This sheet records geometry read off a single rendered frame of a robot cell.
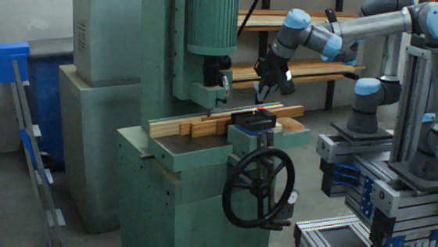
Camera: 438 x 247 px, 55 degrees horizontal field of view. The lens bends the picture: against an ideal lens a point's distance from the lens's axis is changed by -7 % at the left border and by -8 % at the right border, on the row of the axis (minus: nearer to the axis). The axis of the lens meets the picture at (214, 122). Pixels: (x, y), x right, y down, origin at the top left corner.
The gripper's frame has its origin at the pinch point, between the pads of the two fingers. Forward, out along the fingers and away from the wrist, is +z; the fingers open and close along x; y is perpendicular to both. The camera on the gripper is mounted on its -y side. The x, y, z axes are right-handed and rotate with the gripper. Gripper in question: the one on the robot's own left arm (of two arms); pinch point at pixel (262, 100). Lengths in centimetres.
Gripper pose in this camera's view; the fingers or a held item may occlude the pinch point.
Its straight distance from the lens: 157.7
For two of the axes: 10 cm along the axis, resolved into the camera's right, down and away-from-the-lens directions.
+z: -3.0, 6.7, 6.8
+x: -8.5, 1.3, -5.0
